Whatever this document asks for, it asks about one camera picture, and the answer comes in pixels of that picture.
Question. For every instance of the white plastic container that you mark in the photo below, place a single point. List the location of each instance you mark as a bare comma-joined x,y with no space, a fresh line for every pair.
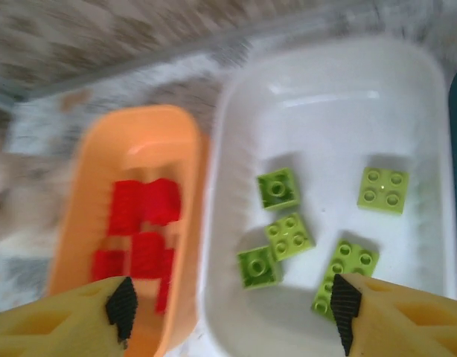
325,130

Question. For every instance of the orange plastic container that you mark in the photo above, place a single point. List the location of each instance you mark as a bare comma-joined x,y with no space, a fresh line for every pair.
102,148

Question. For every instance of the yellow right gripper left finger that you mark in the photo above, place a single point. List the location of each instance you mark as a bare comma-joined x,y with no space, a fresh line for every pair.
57,327

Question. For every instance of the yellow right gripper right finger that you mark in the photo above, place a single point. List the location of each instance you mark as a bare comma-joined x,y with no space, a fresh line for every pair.
407,327

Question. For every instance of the green two-by-two lego brick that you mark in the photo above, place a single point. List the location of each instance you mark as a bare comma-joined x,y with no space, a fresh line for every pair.
259,267
289,236
278,189
383,190

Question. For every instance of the green two-by-four lego brick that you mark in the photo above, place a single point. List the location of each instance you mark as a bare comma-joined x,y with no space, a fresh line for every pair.
344,256

